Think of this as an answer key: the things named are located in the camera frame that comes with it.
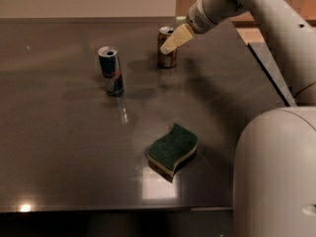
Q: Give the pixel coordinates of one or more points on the green yellow sponge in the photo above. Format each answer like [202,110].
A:
[170,150]

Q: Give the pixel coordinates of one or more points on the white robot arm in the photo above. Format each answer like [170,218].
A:
[274,192]

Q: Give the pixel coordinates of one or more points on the blue silver energy drink can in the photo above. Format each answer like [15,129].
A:
[109,62]

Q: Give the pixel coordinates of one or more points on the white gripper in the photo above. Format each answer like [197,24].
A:
[197,21]

